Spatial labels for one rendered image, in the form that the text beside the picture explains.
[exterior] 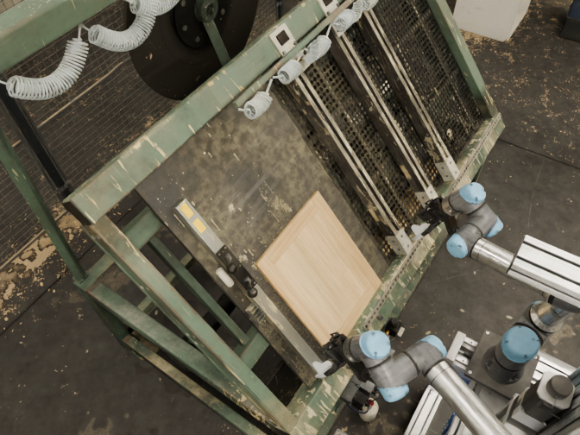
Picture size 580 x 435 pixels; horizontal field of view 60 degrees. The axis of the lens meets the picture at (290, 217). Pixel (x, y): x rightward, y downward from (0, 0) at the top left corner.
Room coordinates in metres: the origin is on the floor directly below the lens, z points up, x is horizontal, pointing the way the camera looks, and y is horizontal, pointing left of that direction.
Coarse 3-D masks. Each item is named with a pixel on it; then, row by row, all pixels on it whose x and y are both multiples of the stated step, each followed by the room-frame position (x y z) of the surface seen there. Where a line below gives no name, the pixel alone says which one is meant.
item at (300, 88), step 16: (288, 32) 1.74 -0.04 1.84; (288, 48) 1.68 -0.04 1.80; (304, 64) 1.67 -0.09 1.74; (304, 80) 1.66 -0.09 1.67; (304, 96) 1.61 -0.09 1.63; (304, 112) 1.61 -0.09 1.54; (320, 112) 1.59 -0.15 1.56; (320, 128) 1.56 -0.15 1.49; (336, 128) 1.57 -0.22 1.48; (336, 144) 1.52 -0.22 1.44; (336, 160) 1.51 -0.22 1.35; (352, 160) 1.51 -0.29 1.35; (352, 176) 1.46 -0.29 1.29; (368, 176) 1.47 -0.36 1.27; (368, 192) 1.41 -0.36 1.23; (368, 208) 1.40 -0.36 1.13; (384, 208) 1.40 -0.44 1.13; (384, 224) 1.35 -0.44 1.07; (400, 240) 1.30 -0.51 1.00
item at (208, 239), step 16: (176, 208) 1.06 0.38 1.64; (192, 208) 1.08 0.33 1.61; (192, 224) 1.03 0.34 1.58; (208, 240) 1.01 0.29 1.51; (240, 288) 0.92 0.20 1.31; (256, 288) 0.92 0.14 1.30; (256, 304) 0.88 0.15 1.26; (272, 304) 0.89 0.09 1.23; (272, 320) 0.84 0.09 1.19; (288, 336) 0.81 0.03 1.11; (304, 352) 0.77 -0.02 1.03
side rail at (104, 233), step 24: (96, 240) 0.93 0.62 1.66; (120, 240) 0.91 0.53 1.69; (120, 264) 0.89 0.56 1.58; (144, 264) 0.87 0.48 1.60; (144, 288) 0.84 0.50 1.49; (168, 288) 0.82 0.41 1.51; (168, 312) 0.79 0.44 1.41; (192, 312) 0.78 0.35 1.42; (192, 336) 0.73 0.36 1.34; (216, 336) 0.73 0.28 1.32; (216, 360) 0.69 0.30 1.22; (240, 360) 0.68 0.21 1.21; (240, 384) 0.63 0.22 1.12; (264, 408) 0.56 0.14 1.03; (288, 432) 0.50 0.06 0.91
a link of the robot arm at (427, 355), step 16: (432, 336) 0.56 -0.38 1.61; (416, 352) 0.51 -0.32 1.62; (432, 352) 0.51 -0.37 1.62; (416, 368) 0.47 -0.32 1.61; (432, 368) 0.47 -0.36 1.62; (448, 368) 0.46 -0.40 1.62; (432, 384) 0.43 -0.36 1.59; (448, 384) 0.42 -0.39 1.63; (464, 384) 0.42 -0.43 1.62; (448, 400) 0.38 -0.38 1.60; (464, 400) 0.37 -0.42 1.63; (480, 400) 0.37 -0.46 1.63; (464, 416) 0.34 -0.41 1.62; (480, 416) 0.33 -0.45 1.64; (480, 432) 0.30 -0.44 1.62; (496, 432) 0.29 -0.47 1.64
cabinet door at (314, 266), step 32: (288, 224) 1.19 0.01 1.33; (320, 224) 1.24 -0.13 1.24; (288, 256) 1.08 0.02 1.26; (320, 256) 1.13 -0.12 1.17; (352, 256) 1.18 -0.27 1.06; (288, 288) 0.97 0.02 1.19; (320, 288) 1.02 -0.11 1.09; (352, 288) 1.07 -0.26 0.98; (320, 320) 0.91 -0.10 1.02; (352, 320) 0.95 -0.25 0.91
